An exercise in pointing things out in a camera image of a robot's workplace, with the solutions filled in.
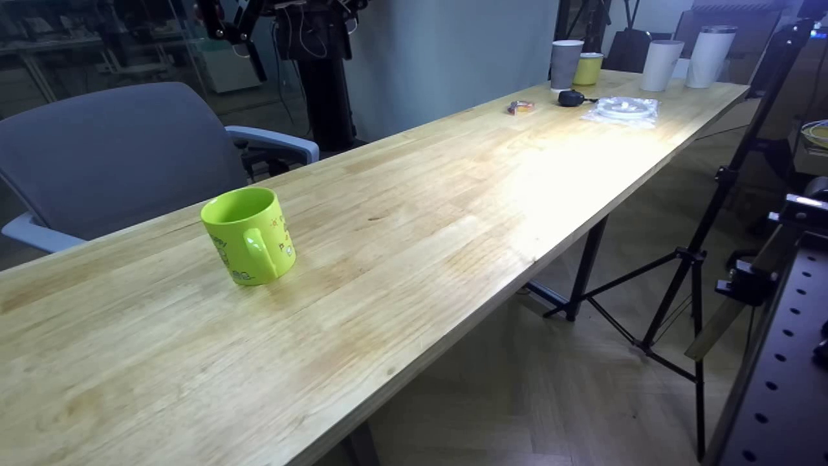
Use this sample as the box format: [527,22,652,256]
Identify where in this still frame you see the white background cabinet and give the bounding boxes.
[183,36,264,100]

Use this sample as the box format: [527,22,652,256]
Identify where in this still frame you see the yellow cup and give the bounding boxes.
[571,50,604,89]

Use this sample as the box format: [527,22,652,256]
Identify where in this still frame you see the black table leg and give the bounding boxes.
[563,215,611,325]
[341,419,383,466]

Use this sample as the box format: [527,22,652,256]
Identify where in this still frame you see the black bag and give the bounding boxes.
[603,26,654,75]

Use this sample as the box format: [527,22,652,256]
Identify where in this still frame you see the perforated black breadboard table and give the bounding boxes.
[708,246,828,466]

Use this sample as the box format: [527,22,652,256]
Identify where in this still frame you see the yellowish shelf object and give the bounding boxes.
[793,116,828,182]

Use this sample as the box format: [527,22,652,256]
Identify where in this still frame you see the green mug with cartoon print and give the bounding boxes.
[200,184,299,290]

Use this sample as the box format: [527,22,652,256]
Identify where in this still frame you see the black computer mouse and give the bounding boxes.
[555,87,603,110]

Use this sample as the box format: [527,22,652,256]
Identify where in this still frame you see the black camera tripod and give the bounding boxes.
[526,14,823,465]

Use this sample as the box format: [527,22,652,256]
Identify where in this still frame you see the black bracket on breadboard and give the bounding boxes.
[712,251,782,308]

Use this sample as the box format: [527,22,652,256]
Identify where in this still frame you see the gray office chair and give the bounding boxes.
[0,80,324,260]

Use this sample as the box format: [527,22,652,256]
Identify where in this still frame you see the white tumbler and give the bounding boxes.
[686,24,736,94]
[639,34,686,96]

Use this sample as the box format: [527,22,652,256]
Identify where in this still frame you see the gray paper cup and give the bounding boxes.
[549,36,588,92]

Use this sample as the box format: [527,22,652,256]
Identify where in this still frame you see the silver black clamp block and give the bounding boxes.
[775,191,828,238]

